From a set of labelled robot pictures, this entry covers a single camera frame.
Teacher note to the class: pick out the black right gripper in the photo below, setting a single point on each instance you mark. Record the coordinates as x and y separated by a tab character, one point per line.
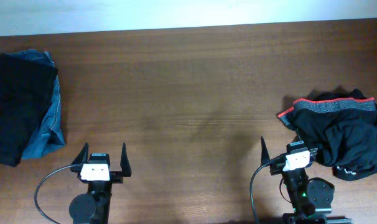
274	167

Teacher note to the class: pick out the folded black garment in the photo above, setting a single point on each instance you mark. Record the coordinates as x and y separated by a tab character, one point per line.
26	90

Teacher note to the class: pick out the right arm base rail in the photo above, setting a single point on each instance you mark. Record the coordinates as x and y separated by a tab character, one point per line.
337	220

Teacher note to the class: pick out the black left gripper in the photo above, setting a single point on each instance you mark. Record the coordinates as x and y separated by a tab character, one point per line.
116	177

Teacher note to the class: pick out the crumpled black garment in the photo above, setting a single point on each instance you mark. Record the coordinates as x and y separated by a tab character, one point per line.
340	171

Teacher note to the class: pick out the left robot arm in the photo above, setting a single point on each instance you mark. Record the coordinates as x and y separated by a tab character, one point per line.
93	206

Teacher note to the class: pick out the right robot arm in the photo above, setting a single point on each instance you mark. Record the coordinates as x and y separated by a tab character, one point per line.
310	198

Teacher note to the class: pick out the folded blue jeans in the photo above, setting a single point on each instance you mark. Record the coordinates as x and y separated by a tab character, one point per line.
48	137

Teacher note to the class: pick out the black leggings red waistband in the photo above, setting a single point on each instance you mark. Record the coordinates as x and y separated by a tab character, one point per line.
343	130

